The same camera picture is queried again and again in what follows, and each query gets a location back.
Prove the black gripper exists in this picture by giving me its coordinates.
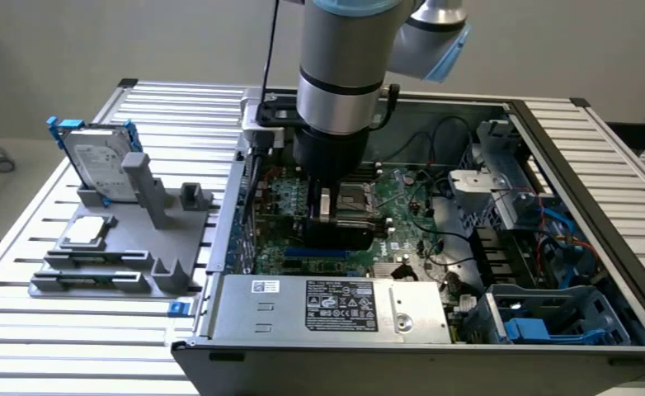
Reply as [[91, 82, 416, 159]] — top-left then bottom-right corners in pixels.
[[291, 127, 371, 185]]

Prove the black graphics card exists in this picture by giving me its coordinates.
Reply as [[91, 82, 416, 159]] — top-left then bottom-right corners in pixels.
[[298, 217, 374, 252]]

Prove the metal CPU socket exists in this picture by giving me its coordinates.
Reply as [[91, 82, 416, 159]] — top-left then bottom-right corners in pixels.
[[337, 180, 383, 227]]

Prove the green motherboard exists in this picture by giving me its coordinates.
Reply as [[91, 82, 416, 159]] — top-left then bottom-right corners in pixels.
[[247, 161, 470, 309]]

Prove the blue expansion slot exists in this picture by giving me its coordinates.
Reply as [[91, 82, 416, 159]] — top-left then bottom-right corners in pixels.
[[282, 246, 361, 258]]

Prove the silver disk bay cage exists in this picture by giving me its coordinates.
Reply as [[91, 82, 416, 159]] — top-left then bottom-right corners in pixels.
[[448, 119, 556, 232]]

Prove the silver chipset heatsink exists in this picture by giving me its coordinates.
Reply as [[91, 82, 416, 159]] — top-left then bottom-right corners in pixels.
[[366, 263, 416, 283]]

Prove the grey parts rack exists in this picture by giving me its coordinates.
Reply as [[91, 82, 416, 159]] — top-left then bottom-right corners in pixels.
[[27, 152, 221, 300]]

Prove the silver power supply unit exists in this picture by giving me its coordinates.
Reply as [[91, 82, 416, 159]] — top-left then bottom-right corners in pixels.
[[202, 273, 457, 346]]

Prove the hard disk in blue carrier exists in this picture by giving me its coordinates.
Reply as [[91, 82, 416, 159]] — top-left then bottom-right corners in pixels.
[[46, 116, 146, 204]]

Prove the silver CPU chip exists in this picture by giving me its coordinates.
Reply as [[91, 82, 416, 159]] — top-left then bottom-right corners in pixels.
[[66, 215, 110, 245]]

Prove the green RAM stick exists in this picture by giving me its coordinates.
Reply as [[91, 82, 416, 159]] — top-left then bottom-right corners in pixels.
[[47, 250, 151, 266], [32, 271, 143, 290]]

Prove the grey disk bay with blue caddy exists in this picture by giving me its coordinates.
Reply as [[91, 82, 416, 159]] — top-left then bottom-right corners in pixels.
[[464, 283, 633, 346]]

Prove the open black PC case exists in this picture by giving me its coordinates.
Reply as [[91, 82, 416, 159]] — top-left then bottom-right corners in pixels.
[[170, 87, 645, 396]]

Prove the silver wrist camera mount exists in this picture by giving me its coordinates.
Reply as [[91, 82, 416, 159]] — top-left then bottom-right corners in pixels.
[[241, 87, 303, 144]]

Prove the black looped gripper cable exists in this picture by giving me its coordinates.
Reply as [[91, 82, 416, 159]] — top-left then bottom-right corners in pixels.
[[374, 83, 402, 130]]

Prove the black internal wire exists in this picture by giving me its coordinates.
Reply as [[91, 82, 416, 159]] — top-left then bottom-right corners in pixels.
[[383, 116, 473, 167]]

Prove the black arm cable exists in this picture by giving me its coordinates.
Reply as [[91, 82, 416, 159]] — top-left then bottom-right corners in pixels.
[[261, 0, 281, 100]]

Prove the blue data wire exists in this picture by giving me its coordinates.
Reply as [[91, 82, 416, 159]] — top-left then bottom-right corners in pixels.
[[541, 205, 584, 290]]

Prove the red wire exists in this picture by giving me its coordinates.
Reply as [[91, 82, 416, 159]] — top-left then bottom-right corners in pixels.
[[536, 193, 600, 267]]

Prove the black and white side frame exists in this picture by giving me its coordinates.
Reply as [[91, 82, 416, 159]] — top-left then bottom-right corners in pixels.
[[602, 101, 645, 169]]

